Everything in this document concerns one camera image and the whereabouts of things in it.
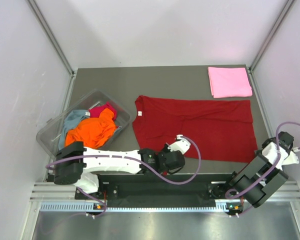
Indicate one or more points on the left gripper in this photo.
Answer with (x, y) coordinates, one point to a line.
(165, 149)

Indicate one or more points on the red t shirt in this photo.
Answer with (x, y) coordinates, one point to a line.
(222, 129)

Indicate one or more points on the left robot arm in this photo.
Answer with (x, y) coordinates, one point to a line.
(79, 172)

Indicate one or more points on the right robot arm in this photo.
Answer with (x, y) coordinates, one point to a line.
(263, 176)

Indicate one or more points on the orange t shirt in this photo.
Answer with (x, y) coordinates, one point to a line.
(94, 132)

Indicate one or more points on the folded pink t shirt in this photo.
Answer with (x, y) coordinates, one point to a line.
(229, 82)

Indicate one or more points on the magenta t shirt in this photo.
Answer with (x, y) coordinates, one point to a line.
(97, 110)

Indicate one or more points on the grey blue t shirt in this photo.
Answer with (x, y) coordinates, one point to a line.
(71, 122)

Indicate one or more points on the clear plastic bin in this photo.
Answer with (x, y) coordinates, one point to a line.
(48, 137)

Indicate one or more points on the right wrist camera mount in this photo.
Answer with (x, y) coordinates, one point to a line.
(270, 152)

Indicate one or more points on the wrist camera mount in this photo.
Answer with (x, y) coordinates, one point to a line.
(181, 144)
(270, 152)

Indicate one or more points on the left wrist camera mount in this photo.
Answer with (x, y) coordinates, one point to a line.
(181, 144)

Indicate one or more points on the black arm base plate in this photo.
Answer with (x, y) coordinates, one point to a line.
(122, 186)

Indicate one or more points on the right aluminium frame post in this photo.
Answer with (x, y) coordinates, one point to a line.
(284, 12)

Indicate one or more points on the aluminium frame post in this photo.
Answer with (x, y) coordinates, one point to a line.
(284, 12)
(50, 35)

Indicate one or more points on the left aluminium frame post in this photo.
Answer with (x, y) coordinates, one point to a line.
(50, 35)

